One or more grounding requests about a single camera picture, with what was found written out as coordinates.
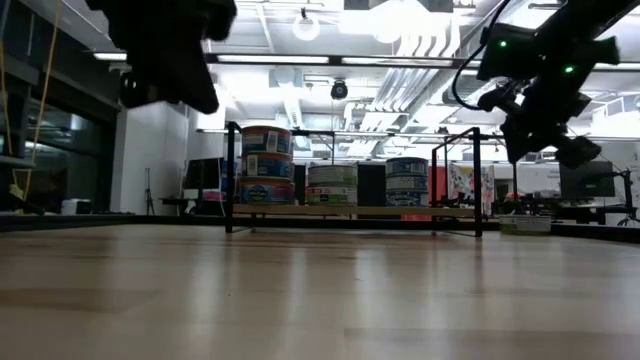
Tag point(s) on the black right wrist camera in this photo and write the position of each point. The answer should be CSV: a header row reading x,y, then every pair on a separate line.
x,y
497,99

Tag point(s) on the black ceiling spotlight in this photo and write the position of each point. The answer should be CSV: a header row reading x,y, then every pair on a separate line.
x,y
339,90

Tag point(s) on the black background tripod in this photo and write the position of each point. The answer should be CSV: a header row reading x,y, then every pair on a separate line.
x,y
148,195

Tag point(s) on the black metal table frame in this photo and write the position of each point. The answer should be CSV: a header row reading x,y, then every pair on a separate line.
x,y
600,232

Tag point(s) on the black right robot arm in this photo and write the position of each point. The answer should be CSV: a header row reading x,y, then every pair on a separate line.
x,y
575,25

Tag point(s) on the white background box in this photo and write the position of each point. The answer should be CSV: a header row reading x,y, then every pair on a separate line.
x,y
75,206

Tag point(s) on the colourful poster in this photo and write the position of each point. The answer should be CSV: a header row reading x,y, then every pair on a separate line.
x,y
462,180

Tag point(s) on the black background monitor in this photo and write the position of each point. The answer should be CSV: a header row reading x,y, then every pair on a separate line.
x,y
205,175
585,182

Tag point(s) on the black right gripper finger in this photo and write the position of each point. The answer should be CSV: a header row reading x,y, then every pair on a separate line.
x,y
515,142
577,151

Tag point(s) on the black background table frame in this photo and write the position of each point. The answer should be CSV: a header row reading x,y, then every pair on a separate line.
x,y
332,150
514,180

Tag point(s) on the silver ventilation duct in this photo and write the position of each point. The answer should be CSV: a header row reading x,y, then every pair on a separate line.
x,y
450,95

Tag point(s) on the long ceiling light bar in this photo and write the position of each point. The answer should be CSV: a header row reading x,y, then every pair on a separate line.
x,y
275,59

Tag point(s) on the gold-lid blue red can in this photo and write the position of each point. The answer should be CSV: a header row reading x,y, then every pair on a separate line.
x,y
265,140
267,166
267,191

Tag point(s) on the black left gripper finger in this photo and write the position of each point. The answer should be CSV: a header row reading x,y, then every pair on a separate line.
x,y
197,95

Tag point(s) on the wooden shelf black metal legs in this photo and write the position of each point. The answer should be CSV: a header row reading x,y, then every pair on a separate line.
x,y
350,211

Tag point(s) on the silver-lid green label can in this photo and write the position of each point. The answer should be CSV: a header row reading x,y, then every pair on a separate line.
x,y
525,225
331,196

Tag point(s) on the yellow green tag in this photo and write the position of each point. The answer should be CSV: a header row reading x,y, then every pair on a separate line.
x,y
16,192

